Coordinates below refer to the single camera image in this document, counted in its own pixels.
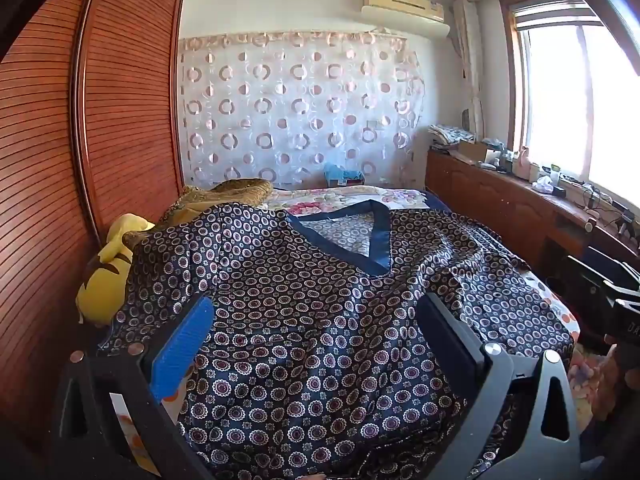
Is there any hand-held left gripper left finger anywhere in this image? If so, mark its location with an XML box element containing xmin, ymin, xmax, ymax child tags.
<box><xmin>50</xmin><ymin>295</ymin><xmax>216</xmax><ymax>480</ymax></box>

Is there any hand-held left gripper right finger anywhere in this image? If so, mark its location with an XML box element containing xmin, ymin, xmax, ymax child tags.
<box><xmin>417</xmin><ymin>292</ymin><xmax>583</xmax><ymax>480</ymax></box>

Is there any navy circle-patterned shirt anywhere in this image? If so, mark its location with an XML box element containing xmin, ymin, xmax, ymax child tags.
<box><xmin>97</xmin><ymin>200</ymin><xmax>576</xmax><ymax>480</ymax></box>

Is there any yellow plush toy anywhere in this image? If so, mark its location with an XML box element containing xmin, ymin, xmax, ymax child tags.
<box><xmin>75</xmin><ymin>213</ymin><xmax>156</xmax><ymax>326</ymax></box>

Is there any wooden side cabinet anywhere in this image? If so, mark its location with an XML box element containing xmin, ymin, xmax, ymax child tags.
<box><xmin>425</xmin><ymin>147</ymin><xmax>640</xmax><ymax>271</ymax></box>

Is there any gold patterned pillow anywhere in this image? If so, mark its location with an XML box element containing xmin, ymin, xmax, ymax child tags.
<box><xmin>157</xmin><ymin>178</ymin><xmax>274</xmax><ymax>226</ymax></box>

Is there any floral quilt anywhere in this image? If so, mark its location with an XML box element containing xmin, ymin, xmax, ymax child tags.
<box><xmin>260</xmin><ymin>185</ymin><xmax>431</xmax><ymax>216</ymax></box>

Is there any cardboard box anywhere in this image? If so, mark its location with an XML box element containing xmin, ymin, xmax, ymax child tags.
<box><xmin>457</xmin><ymin>140</ymin><xmax>496</xmax><ymax>163</ymax></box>

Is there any blue bag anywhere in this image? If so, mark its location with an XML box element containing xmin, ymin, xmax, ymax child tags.
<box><xmin>324</xmin><ymin>162</ymin><xmax>365</xmax><ymax>188</ymax></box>

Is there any stack of folded cloths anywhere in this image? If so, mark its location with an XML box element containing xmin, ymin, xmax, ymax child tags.
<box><xmin>427</xmin><ymin>124</ymin><xmax>475</xmax><ymax>151</ymax></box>

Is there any wooden framed window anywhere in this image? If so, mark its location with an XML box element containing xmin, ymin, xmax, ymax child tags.
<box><xmin>500</xmin><ymin>0</ymin><xmax>640</xmax><ymax>211</ymax></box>

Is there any bundled window curtain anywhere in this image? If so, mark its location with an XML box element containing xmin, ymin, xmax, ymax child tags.
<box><xmin>452</xmin><ymin>0</ymin><xmax>486</xmax><ymax>141</ymax></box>

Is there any sheer circle-patterned wall curtain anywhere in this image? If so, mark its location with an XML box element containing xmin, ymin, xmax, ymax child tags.
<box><xmin>179</xmin><ymin>30</ymin><xmax>426</xmax><ymax>191</ymax></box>

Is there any wall air conditioner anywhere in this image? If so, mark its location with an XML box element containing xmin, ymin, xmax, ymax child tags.
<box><xmin>364</xmin><ymin>0</ymin><xmax>446</xmax><ymax>23</ymax></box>

